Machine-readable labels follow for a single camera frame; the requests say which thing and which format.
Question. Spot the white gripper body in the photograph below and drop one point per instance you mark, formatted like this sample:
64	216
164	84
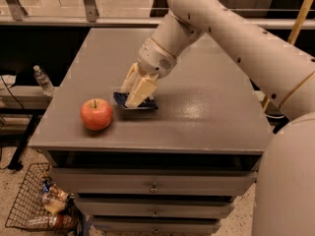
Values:
154	60

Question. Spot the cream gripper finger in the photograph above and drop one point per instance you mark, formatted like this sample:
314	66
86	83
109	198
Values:
142	89
133	75

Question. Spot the blue rxbar blueberry wrapper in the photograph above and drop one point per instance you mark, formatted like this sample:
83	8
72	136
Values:
147	104

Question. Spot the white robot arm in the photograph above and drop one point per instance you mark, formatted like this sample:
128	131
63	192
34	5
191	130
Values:
285	186

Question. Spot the red apple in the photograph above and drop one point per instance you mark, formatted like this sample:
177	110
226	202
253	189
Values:
96	114

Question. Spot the grey drawer cabinet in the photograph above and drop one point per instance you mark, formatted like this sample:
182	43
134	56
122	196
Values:
173	170

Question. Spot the small water bottle on shelf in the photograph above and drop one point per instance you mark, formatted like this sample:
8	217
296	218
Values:
43	81

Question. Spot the grey side shelf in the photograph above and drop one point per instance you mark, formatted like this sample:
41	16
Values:
24	97

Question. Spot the metal railing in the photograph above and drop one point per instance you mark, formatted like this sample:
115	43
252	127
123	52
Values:
102	13

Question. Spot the snack bags in basket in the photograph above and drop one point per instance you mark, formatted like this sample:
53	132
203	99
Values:
53	198

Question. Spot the plastic bottle in basket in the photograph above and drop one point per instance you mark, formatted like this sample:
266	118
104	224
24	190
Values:
50	221

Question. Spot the black wire basket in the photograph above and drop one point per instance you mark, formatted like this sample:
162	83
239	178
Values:
27	206

